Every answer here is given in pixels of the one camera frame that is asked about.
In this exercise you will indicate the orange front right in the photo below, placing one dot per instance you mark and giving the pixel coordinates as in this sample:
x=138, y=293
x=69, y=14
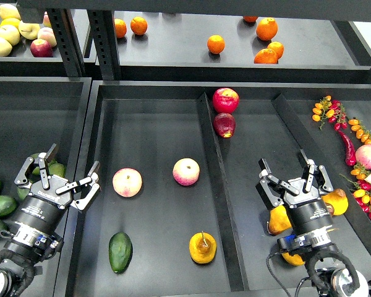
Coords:
x=266, y=56

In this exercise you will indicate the black perforated shelf post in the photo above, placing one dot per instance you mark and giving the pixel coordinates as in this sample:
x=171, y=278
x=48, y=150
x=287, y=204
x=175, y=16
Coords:
x=102, y=28

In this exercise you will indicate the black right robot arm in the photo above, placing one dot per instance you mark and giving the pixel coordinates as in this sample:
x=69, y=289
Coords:
x=328, y=269

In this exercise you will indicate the cherry tomato bunch top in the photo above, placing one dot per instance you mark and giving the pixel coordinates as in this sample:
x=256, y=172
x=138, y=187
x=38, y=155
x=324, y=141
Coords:
x=331, y=111

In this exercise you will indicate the pale yellow apple right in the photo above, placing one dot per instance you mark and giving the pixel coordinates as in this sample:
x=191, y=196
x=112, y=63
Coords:
x=29, y=30

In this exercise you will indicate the pink apple centre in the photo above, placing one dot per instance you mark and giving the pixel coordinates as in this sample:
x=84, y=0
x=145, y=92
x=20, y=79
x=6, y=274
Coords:
x=186, y=171

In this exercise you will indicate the cherry tomato bunch bottom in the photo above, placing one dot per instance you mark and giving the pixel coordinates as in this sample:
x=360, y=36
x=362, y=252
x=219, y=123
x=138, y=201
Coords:
x=360, y=187

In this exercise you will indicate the pink apple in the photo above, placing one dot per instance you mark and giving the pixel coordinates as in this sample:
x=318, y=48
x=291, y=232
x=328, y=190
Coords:
x=186, y=171
x=127, y=182

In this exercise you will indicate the green avocado beside tray edge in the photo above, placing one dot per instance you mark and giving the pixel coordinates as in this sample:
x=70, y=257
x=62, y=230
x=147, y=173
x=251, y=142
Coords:
x=57, y=169

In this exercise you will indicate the orange cherry tomato vine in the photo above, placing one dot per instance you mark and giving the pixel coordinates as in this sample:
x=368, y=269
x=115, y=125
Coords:
x=362, y=133

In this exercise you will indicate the red chili pepper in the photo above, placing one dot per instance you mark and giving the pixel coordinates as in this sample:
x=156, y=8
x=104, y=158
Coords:
x=350, y=153

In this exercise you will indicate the pale yellow apple middle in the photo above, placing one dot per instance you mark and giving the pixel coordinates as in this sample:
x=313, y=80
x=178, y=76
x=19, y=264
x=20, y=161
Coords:
x=10, y=33

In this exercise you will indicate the pink apple left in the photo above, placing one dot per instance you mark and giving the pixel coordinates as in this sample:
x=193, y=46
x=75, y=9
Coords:
x=127, y=182

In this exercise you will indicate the dark green avocado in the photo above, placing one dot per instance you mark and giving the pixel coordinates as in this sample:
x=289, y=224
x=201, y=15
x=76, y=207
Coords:
x=119, y=252

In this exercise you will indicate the black tray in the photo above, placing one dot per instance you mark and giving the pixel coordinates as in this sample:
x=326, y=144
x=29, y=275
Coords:
x=36, y=113
x=149, y=126

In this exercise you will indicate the black middle tray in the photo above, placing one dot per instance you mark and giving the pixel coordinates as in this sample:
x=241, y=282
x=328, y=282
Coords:
x=149, y=126

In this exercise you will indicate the pink apple right tray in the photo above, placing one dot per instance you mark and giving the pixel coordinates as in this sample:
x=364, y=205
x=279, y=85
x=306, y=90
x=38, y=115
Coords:
x=363, y=156

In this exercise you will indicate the bright red apple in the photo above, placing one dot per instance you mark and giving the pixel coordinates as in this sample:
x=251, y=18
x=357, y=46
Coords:
x=225, y=100

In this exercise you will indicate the cherry tomato bunch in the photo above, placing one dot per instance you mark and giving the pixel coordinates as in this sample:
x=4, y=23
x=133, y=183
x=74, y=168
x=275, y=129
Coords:
x=360, y=187
x=331, y=111

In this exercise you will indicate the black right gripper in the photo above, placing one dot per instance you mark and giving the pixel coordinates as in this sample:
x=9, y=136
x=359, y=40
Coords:
x=305, y=208

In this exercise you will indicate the green avocado centre hidden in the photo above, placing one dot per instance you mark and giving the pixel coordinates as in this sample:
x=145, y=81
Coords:
x=22, y=193

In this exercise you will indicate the black perforated post left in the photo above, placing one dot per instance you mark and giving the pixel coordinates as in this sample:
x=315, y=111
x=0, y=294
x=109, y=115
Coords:
x=67, y=41

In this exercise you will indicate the dark red apple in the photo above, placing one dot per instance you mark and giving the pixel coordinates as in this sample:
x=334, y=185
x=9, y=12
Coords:
x=224, y=125

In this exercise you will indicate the orange right small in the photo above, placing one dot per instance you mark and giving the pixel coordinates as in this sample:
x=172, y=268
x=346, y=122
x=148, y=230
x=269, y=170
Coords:
x=277, y=47

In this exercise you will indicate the pale peach on shelf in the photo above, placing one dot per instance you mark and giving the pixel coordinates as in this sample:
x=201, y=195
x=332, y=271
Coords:
x=46, y=33

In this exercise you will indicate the green avocado top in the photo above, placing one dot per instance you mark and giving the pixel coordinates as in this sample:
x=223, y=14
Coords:
x=36, y=169

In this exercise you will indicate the black left tray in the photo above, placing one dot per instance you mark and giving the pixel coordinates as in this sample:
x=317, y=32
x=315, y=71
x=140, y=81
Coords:
x=36, y=113

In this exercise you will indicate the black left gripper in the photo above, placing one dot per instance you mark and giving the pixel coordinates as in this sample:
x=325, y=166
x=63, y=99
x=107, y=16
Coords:
x=48, y=194

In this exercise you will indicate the red apple on shelf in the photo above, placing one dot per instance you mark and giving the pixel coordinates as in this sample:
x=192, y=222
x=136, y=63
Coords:
x=40, y=48

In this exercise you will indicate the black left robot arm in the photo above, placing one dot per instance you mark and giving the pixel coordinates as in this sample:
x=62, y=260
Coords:
x=32, y=236

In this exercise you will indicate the black upper shelf right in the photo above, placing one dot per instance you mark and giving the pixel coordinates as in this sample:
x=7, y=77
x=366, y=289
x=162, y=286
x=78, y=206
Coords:
x=175, y=48

